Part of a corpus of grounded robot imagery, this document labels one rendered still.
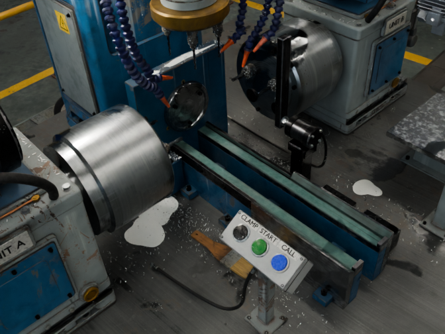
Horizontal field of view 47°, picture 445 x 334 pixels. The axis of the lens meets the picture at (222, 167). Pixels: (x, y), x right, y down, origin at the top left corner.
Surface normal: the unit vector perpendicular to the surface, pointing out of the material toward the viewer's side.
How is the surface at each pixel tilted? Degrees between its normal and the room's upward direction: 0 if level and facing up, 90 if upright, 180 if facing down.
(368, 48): 90
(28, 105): 0
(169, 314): 0
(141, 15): 90
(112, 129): 13
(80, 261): 90
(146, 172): 69
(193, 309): 0
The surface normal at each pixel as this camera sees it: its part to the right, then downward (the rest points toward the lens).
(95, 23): 0.67, 0.46
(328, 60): 0.57, 0.06
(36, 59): -0.05, -0.75
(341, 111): -0.73, 0.48
